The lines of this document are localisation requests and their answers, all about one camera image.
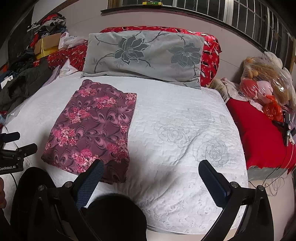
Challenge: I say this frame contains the purple pink floral garment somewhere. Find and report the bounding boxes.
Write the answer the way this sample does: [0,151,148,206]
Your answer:
[42,80,137,184]

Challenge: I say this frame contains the pile of mixed clothes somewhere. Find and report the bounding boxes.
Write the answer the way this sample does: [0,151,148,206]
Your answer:
[27,13,66,49]

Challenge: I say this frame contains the person's left hand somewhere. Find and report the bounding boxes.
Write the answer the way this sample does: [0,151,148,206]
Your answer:
[0,178,6,209]

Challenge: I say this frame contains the person's black trouser knees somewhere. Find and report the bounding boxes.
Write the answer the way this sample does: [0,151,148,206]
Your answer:
[10,167,147,240]

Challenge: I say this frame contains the black quilted jacket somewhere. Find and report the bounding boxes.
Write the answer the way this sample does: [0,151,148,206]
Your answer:
[1,58,52,113]

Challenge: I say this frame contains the red blanket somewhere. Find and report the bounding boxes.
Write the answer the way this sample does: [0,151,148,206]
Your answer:
[226,98,295,171]

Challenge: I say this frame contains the white paper envelope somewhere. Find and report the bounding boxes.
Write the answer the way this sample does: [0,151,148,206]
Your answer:
[43,59,78,86]

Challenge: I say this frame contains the red floral pillow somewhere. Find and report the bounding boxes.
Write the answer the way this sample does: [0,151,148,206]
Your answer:
[48,26,222,87]

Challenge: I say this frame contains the cardboard box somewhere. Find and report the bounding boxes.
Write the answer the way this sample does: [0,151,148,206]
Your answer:
[34,33,62,60]

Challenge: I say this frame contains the white plastic bag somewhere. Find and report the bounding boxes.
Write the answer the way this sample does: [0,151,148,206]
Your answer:
[58,32,87,50]

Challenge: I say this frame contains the white quilted bedspread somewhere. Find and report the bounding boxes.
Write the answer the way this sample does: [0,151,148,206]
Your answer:
[3,72,248,235]

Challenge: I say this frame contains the white fringed cloth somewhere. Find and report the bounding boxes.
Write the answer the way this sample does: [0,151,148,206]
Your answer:
[209,77,240,103]

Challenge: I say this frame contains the bagged plush dolls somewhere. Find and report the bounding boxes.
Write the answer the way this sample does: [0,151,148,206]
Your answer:
[239,52,295,121]

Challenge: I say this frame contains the grey floral pillow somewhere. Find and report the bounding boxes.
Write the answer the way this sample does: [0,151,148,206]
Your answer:
[82,30,204,89]

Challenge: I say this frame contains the thin grey cable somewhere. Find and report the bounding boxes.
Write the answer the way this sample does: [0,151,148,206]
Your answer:
[248,159,296,197]

